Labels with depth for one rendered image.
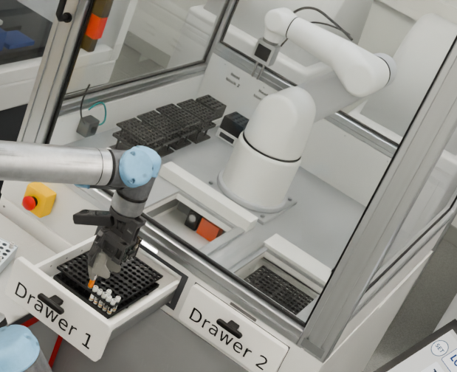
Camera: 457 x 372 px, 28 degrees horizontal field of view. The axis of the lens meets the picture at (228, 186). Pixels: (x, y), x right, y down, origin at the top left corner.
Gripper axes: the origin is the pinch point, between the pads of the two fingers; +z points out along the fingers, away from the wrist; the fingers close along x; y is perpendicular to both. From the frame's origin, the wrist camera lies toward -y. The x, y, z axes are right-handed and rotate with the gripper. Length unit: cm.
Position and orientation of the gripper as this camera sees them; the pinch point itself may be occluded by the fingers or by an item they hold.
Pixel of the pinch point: (93, 272)
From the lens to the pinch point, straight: 223.4
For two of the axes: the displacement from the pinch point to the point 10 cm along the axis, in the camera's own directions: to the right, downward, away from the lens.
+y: 8.0, 5.2, -3.0
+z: -3.6, 8.2, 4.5
